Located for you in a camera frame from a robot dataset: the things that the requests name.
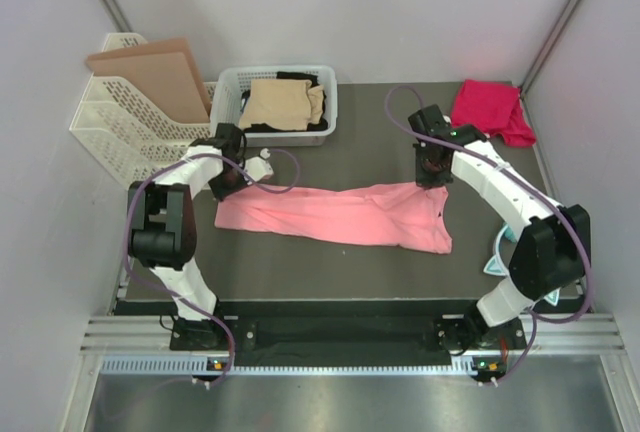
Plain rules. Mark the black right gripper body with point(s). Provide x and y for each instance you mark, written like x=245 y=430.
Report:
x=426 y=174

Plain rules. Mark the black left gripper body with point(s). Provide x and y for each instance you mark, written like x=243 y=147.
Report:
x=232 y=174

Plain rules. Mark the pink t shirt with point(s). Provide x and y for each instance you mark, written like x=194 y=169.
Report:
x=401 y=214

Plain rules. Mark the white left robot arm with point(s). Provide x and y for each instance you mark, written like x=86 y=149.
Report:
x=161 y=229

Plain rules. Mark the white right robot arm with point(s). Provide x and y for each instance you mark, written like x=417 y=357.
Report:
x=552 y=241

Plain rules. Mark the black garment in basket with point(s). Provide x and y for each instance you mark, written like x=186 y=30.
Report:
x=295 y=77

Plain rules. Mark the beige folded garment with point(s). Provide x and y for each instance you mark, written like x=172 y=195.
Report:
x=275 y=107

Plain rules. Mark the red t shirt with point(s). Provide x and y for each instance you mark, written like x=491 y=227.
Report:
x=495 y=109

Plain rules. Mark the brown cardboard folder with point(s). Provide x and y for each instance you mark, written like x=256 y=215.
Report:
x=165 y=72

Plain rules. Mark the white perforated file organizer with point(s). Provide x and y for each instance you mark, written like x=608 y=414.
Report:
x=123 y=130

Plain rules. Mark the teal cat ear headphones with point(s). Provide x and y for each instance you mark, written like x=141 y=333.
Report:
x=495 y=266

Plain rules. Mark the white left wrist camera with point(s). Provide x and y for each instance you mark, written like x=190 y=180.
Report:
x=258 y=168

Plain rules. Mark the slotted cable duct rail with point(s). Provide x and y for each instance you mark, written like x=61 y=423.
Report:
x=209 y=367

